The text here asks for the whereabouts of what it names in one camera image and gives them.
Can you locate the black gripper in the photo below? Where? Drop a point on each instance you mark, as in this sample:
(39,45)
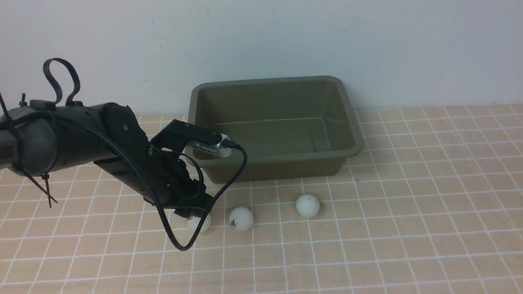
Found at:
(168,178)

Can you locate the white table-tennis ball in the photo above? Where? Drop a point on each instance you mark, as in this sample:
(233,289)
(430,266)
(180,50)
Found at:
(307,206)
(194,221)
(241,219)

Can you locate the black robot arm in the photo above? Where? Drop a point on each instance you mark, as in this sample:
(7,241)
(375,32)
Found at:
(39,139)

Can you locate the olive green plastic bin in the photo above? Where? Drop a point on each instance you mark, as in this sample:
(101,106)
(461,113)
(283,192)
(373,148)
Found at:
(289,127)

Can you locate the black zip tie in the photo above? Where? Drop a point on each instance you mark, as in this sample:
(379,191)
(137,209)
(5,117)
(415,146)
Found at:
(39,185)

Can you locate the checkered peach tablecloth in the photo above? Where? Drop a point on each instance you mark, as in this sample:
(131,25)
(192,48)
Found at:
(433,206)

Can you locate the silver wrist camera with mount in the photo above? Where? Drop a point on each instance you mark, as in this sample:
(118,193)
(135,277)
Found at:
(196,136)

